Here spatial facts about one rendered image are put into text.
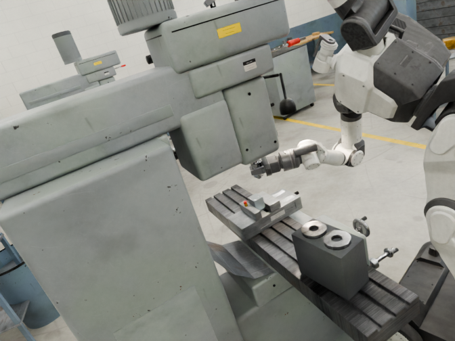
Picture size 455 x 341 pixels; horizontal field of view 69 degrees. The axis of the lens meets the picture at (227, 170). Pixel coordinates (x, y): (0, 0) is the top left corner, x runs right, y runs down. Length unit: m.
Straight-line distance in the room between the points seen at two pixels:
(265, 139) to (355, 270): 0.57
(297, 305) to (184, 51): 1.22
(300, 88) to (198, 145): 5.08
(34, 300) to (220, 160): 2.38
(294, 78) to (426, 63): 4.89
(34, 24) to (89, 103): 6.69
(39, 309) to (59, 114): 2.44
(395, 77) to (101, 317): 1.20
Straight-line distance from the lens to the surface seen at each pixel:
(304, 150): 1.41
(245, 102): 1.26
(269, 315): 1.64
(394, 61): 1.24
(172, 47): 1.12
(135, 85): 1.10
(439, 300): 1.74
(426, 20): 9.81
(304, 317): 1.79
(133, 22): 1.15
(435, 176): 1.37
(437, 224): 1.41
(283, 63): 5.91
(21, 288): 3.20
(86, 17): 7.80
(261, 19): 1.26
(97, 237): 1.07
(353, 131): 1.58
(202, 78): 1.16
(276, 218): 1.65
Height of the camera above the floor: 1.84
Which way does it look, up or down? 23 degrees down
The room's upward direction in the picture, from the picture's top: 17 degrees counter-clockwise
